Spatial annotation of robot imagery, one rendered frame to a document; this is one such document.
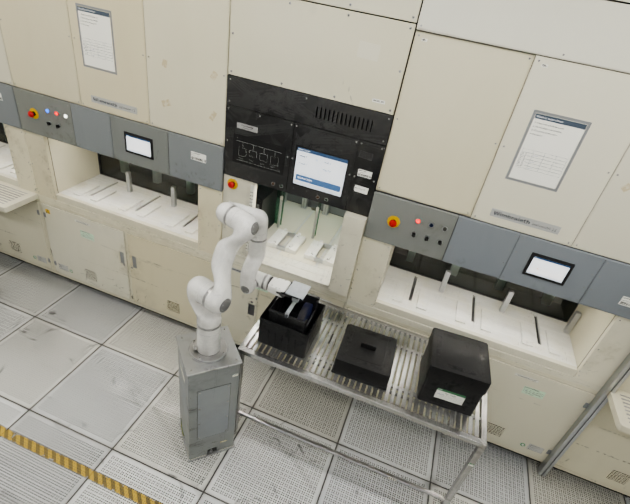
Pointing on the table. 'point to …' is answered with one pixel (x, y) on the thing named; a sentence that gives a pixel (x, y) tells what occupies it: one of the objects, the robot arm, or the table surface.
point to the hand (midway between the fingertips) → (296, 293)
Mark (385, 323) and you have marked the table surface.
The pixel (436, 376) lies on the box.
